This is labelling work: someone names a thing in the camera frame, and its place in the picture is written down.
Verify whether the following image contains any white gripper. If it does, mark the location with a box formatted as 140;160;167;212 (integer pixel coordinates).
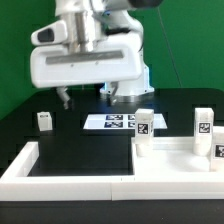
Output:
30;33;143;109

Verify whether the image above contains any white square tabletop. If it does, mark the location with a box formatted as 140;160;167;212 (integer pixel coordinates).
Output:
132;137;224;176

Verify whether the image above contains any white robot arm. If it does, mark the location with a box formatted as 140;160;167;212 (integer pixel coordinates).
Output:
30;0;163;108

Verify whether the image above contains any white sheet with markers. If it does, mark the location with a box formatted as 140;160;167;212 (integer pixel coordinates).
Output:
81;113;168;130

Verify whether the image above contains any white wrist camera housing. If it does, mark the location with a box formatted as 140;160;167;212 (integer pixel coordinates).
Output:
31;20;68;46

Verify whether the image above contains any black cable bundle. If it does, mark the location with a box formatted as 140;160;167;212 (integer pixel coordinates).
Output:
156;6;184;89

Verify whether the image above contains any white U-shaped obstacle frame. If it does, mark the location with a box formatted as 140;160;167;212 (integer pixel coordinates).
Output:
0;142;224;201

